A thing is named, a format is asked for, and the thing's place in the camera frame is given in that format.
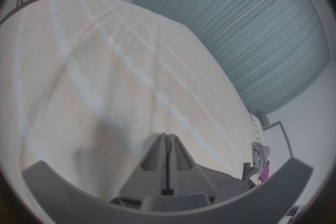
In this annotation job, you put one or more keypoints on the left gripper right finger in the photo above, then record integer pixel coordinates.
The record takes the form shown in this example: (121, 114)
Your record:
(189, 181)

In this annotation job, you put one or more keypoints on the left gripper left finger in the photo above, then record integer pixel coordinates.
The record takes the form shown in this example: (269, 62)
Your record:
(149, 181)

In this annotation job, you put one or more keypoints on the black long-sleeved top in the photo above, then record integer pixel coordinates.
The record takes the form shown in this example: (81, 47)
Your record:
(225, 181)

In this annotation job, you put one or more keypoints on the bed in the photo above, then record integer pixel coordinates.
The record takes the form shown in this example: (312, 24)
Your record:
(91, 73)

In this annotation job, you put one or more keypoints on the grey garment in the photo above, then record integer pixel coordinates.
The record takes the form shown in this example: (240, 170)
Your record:
(259, 154)

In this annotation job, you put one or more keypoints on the purple garment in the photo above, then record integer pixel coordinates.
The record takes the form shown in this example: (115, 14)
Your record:
(265, 170)

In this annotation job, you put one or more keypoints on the white printed pillow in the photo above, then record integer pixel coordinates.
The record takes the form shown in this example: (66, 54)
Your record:
(257, 128)

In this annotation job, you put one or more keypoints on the grey bedside table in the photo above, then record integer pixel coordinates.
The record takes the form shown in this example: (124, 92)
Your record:
(261, 115)

